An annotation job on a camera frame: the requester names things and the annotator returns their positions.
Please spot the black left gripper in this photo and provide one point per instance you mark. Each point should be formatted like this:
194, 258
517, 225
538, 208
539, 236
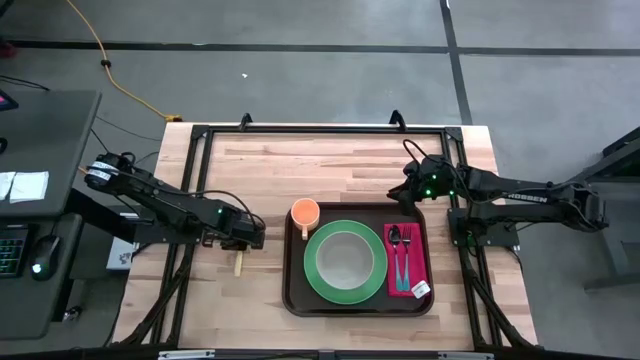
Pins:
245, 232

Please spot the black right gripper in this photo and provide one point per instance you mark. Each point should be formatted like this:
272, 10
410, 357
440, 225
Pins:
432, 182

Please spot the red cloth napkin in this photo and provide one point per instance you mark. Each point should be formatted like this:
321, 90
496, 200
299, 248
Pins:
422, 250

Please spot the pale orange ribbed mug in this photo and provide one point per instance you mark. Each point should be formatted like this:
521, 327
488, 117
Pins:
305, 212

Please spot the green plate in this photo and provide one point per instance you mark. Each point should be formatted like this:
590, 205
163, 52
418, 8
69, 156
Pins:
312, 270

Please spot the white ceramic bowl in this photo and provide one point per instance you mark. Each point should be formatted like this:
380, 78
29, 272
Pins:
345, 260

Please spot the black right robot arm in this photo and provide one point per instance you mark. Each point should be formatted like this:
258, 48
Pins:
525, 197

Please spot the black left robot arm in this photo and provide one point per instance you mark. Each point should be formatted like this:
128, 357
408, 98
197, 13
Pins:
165, 200

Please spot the dark brown serving tray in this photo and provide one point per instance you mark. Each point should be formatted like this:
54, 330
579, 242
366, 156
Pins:
300, 300

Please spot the white printed box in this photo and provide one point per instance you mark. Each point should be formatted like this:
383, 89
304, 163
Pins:
120, 255

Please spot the black support bar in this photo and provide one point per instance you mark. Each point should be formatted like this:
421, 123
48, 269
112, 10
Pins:
95, 212

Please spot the desk caster wheel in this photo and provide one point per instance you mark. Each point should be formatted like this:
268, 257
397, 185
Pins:
73, 314

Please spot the black computer mouse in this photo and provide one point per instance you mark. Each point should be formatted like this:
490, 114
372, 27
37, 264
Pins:
47, 250

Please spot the grey metal stand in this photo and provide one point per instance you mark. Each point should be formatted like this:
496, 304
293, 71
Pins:
610, 240

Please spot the grey desk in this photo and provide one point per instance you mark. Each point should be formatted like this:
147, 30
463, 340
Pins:
50, 140

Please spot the white paper sheet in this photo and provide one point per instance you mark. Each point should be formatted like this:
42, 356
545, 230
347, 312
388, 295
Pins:
30, 186
5, 185

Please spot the backlit keyboard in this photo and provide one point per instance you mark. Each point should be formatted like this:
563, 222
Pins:
12, 255

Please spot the dark device with pink light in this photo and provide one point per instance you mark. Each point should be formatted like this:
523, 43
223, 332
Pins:
6, 100

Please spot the person's red shoe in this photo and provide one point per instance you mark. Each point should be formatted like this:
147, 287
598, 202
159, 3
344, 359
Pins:
6, 49

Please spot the silver metal bracket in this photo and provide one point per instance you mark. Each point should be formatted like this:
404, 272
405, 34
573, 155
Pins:
465, 355
185, 354

